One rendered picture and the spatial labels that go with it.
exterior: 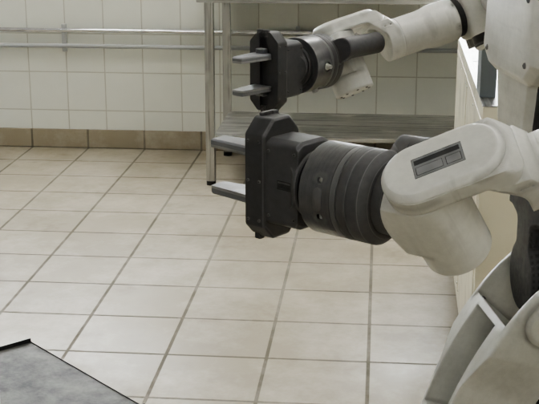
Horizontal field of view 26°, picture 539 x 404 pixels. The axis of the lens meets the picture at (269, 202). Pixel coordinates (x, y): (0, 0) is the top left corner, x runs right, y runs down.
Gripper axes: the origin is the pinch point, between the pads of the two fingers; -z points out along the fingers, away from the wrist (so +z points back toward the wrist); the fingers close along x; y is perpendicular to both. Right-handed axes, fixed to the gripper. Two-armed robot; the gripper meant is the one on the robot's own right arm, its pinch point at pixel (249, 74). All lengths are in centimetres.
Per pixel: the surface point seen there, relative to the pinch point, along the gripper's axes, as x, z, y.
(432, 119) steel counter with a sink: -85, 352, -182
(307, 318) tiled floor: -109, 149, -102
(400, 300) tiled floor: -108, 182, -89
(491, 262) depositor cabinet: -64, 117, -21
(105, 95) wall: -81, 278, -335
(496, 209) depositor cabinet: -50, 118, -21
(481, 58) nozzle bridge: -15, 124, -30
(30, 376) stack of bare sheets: -107, 60, -133
